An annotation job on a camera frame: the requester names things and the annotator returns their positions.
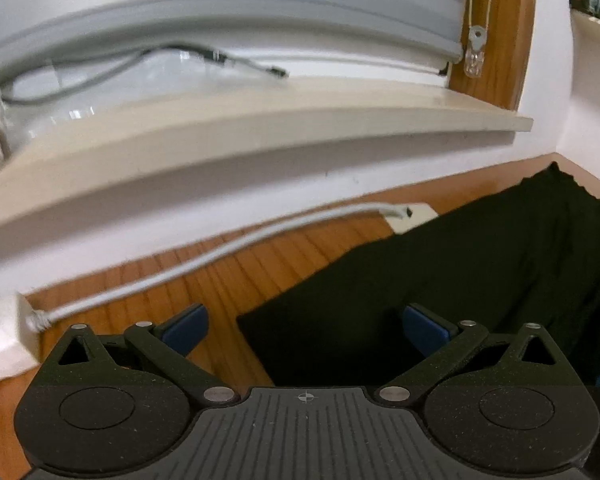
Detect black cable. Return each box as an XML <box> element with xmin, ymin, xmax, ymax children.
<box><xmin>0</xmin><ymin>44</ymin><xmax>292</xmax><ymax>107</ymax></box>

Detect cream cable cover plate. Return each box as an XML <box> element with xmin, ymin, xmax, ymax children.
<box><xmin>384</xmin><ymin>201</ymin><xmax>441</xmax><ymax>236</ymax></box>

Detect cream window sill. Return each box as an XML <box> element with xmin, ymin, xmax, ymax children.
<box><xmin>0</xmin><ymin>76</ymin><xmax>536</xmax><ymax>243</ymax></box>

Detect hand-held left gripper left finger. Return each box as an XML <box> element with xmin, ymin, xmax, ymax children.
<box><xmin>42</xmin><ymin>303</ymin><xmax>242</xmax><ymax>408</ymax></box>

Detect wooden window frame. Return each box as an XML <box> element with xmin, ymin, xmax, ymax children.
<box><xmin>449</xmin><ymin>0</ymin><xmax>539</xmax><ymax>112</ymax></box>

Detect grey window blind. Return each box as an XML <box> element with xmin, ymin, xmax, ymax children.
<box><xmin>0</xmin><ymin>0</ymin><xmax>470</xmax><ymax>92</ymax></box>

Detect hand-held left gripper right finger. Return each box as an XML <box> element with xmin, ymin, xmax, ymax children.
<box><xmin>371</xmin><ymin>303</ymin><xmax>566</xmax><ymax>410</ymax></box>

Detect white power strip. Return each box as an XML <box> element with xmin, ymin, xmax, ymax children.
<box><xmin>0</xmin><ymin>291</ymin><xmax>43</xmax><ymax>392</ymax></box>

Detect white cable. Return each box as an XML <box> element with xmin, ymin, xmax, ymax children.
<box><xmin>29</xmin><ymin>201</ymin><xmax>414</xmax><ymax>332</ymax></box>

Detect black pants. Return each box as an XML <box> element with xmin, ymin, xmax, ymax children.
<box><xmin>235</xmin><ymin>161</ymin><xmax>600</xmax><ymax>390</ymax></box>

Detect cream wall shelf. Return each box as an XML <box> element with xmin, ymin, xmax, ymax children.
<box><xmin>569</xmin><ymin>6</ymin><xmax>600</xmax><ymax>51</ymax></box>

